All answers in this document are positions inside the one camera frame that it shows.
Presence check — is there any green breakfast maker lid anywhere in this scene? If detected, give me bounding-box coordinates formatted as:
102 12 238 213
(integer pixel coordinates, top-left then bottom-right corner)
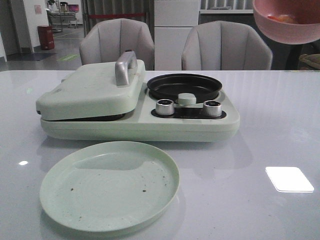
36 60 146 121

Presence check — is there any orange shrimp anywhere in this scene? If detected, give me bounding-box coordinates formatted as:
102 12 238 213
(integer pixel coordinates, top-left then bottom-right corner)
267 14 298 24

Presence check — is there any pink bowl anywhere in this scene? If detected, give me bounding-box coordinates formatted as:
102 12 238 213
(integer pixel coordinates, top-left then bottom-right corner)
252 0 320 45

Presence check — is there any green breakfast maker base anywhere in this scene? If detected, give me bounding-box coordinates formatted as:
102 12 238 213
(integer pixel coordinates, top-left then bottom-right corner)
40 83 240 142

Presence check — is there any silver left control knob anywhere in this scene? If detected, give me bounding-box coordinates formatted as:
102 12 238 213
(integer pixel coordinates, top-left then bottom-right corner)
155 99 175 116

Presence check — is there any silver control knob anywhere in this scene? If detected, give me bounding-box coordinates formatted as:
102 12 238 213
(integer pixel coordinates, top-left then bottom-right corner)
155 99 175 116
202 100 223 118

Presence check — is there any black round frying pan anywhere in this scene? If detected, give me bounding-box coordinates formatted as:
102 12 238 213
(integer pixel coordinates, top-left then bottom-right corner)
147 73 223 103

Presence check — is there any silver right control knob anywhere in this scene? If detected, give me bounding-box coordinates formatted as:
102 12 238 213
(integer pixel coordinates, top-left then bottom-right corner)
202 100 223 118

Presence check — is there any green round plate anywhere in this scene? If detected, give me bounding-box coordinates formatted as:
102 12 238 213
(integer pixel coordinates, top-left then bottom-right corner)
39 141 180 236

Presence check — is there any grey right chair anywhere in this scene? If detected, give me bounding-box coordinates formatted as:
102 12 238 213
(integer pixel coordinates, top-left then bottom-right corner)
181 20 273 71

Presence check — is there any grey chair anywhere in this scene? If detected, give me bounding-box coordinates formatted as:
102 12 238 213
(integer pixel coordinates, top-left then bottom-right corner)
181 20 273 71
79 18 155 71

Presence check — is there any grey left chair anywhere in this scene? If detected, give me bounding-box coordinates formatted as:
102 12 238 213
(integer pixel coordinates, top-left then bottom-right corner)
79 18 155 71

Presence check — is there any white refrigerator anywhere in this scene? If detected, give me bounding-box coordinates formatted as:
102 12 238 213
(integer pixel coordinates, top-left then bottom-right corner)
154 0 200 71

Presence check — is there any red bin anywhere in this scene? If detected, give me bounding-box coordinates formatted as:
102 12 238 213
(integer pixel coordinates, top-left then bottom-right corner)
37 25 55 50

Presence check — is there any green pan handle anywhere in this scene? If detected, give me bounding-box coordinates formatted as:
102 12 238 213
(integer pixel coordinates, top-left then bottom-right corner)
177 92 197 106

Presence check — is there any silver lid handle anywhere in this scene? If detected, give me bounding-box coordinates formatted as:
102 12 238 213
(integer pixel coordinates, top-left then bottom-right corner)
115 50 138 86

